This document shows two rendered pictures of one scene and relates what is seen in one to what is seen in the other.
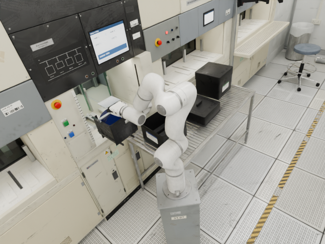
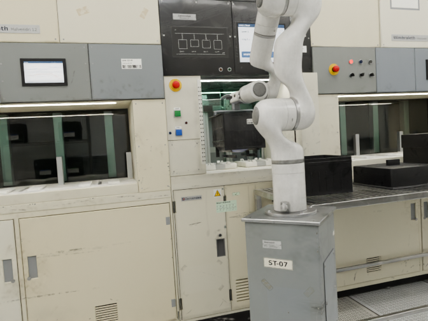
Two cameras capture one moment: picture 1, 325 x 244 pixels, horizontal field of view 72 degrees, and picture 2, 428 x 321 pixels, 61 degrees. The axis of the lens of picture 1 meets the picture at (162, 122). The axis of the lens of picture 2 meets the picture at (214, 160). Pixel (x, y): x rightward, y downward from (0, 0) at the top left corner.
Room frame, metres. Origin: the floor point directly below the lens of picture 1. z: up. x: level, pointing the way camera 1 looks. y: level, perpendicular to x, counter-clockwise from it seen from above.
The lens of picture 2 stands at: (-0.40, -0.42, 1.04)
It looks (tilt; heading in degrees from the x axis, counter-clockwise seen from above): 3 degrees down; 28
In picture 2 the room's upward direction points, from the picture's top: 4 degrees counter-clockwise
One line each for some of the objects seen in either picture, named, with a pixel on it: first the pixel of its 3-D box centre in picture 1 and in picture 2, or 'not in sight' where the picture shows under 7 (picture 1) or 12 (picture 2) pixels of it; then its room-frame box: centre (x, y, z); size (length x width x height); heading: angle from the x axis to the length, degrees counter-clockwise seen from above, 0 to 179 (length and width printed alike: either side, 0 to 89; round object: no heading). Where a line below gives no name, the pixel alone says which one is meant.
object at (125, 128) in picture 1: (115, 120); (237, 126); (1.31, 0.34, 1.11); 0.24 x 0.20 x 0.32; 133
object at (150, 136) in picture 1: (164, 129); (313, 174); (1.45, 0.00, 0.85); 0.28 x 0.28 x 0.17; 38
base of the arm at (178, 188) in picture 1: (175, 178); (288, 187); (0.92, -0.03, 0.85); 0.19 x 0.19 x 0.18
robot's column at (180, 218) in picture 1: (180, 216); (295, 311); (0.92, -0.03, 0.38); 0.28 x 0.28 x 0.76; 89
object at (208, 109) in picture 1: (199, 108); (393, 171); (1.71, -0.36, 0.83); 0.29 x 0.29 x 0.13; 45
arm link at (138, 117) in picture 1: (135, 115); (255, 92); (1.14, 0.16, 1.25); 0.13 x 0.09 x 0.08; 43
